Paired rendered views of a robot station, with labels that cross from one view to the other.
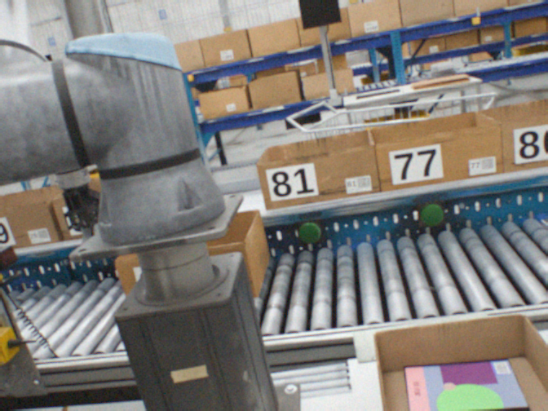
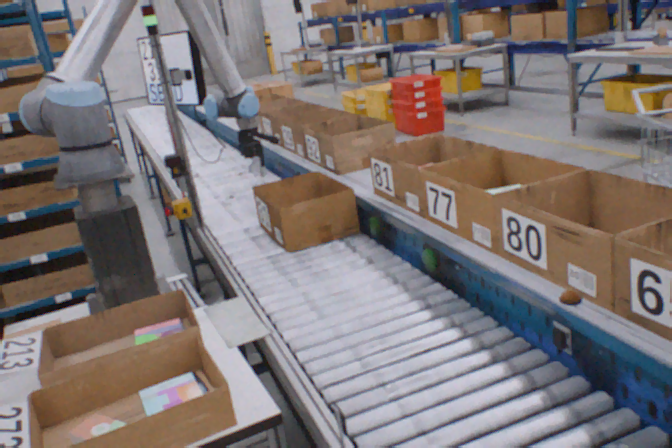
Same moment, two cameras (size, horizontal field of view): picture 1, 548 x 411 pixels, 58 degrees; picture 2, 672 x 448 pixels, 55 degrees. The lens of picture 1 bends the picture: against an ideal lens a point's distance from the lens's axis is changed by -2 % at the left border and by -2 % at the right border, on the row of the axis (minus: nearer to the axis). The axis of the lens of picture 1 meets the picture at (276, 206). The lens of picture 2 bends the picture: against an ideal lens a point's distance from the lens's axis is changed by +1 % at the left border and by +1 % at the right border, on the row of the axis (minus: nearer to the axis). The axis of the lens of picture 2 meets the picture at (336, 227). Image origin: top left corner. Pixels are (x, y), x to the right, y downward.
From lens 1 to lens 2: 192 cm
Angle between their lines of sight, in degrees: 58
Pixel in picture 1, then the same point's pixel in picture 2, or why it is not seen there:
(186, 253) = (82, 192)
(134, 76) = (52, 108)
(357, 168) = (411, 185)
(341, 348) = not seen: hidden behind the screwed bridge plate
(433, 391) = (154, 331)
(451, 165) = (462, 219)
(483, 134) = (482, 200)
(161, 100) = (61, 121)
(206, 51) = not seen: outside the picture
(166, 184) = (64, 159)
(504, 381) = not seen: hidden behind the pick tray
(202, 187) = (79, 165)
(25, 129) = (34, 120)
